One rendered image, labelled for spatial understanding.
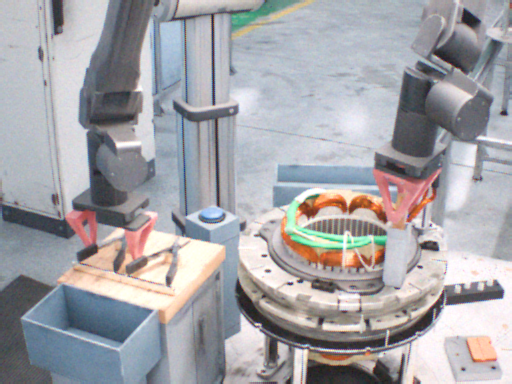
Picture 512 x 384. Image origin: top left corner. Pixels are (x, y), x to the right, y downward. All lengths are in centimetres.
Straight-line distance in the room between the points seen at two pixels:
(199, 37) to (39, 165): 207
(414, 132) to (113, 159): 39
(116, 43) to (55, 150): 238
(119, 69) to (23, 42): 227
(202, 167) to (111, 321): 49
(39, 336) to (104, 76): 37
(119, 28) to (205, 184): 64
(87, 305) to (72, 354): 11
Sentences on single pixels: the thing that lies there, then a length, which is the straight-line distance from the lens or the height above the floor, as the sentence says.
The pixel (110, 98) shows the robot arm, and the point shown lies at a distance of 103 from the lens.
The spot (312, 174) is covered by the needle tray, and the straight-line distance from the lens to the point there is 150.
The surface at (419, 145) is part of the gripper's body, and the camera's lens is 95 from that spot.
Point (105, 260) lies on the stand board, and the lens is 118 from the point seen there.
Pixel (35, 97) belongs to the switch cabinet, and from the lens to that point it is 329.
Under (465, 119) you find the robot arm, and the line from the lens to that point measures 88.
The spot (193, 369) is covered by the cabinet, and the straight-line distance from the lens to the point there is 123.
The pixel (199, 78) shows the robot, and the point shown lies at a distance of 145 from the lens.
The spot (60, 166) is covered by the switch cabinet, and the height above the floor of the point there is 36.
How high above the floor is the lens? 166
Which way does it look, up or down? 26 degrees down
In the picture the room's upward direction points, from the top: straight up
